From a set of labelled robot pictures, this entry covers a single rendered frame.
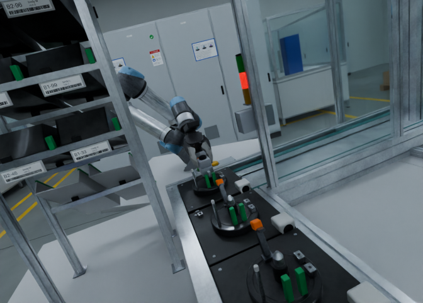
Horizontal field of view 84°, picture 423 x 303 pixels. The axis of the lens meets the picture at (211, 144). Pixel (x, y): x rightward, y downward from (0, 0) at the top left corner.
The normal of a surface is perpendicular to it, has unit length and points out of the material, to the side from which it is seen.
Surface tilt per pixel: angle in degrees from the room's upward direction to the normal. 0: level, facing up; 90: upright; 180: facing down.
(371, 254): 0
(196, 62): 90
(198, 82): 90
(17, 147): 65
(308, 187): 90
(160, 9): 90
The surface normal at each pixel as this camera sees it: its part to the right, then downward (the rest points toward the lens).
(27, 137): 0.01, -0.14
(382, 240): -0.25, -0.92
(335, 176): 0.29, 0.22
